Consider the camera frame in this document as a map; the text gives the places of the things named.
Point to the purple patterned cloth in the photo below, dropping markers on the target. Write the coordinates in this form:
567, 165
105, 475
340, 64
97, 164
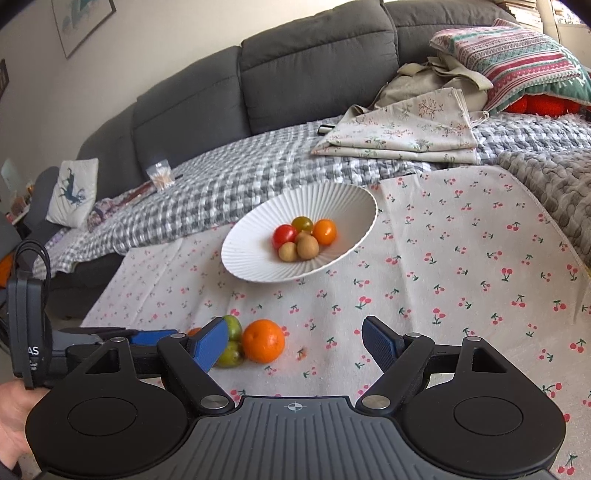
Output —
101, 214

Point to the person's left hand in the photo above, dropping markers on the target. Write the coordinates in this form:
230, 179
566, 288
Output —
11, 415

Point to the grey sofa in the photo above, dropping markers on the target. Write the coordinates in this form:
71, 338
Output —
314, 55

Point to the red tomato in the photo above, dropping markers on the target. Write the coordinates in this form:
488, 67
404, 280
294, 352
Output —
283, 235

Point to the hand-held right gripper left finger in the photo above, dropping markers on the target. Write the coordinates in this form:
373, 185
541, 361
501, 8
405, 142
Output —
210, 346

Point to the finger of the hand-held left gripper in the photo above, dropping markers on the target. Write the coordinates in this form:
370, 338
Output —
147, 337

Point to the small orange plush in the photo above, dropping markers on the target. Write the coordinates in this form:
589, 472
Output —
540, 105

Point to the yellow-green tomato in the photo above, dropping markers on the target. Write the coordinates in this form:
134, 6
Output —
304, 223

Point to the grey knit blanket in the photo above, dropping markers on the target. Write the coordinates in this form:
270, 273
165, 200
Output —
554, 184

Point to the cherry print cloth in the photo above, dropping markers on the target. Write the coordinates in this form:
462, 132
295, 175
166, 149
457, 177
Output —
438, 277

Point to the orange tomato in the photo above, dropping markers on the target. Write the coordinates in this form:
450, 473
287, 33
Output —
324, 231

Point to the white printed cushion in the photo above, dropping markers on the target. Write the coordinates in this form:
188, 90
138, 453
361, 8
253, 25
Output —
87, 175

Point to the red slim packet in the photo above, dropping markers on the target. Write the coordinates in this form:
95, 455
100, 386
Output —
136, 191

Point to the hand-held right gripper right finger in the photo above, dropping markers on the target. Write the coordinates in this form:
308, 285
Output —
381, 344

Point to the dark framed wall picture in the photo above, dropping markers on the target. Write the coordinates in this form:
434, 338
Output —
2, 78

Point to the striped patterned pillow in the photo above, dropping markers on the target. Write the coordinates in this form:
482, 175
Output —
508, 64

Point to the dark grey chair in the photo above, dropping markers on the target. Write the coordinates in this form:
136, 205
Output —
41, 198

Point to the white ribbed plate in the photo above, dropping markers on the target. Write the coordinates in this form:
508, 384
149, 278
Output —
258, 258

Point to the stack of papers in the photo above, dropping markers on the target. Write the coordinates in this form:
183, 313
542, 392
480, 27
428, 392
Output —
526, 7

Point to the large orange mandarin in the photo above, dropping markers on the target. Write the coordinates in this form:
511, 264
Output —
263, 340

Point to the beige cloth bag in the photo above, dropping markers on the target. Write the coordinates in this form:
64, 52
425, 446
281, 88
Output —
415, 83

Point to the green tomato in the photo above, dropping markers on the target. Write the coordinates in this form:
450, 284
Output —
234, 326
231, 355

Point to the folded floral cloth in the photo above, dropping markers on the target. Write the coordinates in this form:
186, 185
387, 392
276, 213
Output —
401, 131

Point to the grey checked blanket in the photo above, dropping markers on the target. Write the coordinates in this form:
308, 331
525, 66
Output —
240, 175

